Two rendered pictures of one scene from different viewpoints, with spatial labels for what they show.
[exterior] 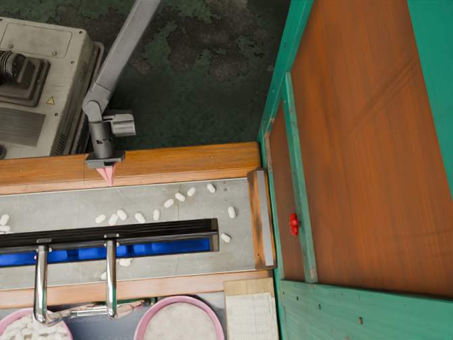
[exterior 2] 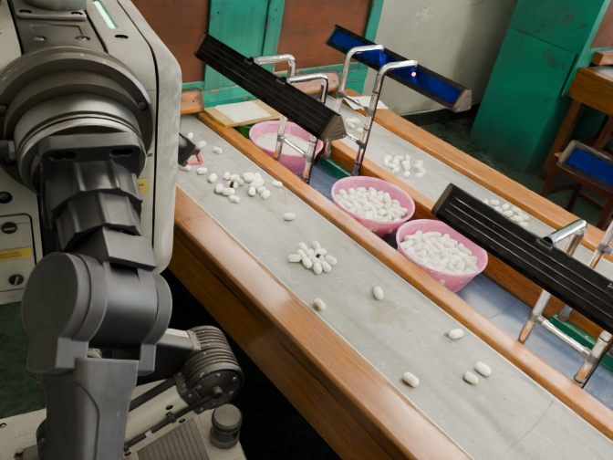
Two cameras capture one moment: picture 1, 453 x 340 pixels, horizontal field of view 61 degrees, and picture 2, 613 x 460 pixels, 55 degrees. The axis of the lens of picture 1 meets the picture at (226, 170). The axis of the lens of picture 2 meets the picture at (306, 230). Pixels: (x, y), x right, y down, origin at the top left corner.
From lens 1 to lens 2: 193 cm
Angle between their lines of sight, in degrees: 67
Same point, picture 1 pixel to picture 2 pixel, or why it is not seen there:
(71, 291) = (307, 192)
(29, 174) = (233, 253)
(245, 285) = (219, 117)
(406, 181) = not seen: outside the picture
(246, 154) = not seen: hidden behind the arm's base
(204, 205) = not seen: hidden behind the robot
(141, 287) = (267, 160)
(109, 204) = (215, 201)
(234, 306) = (238, 118)
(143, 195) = (189, 184)
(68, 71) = (24, 422)
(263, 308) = (228, 109)
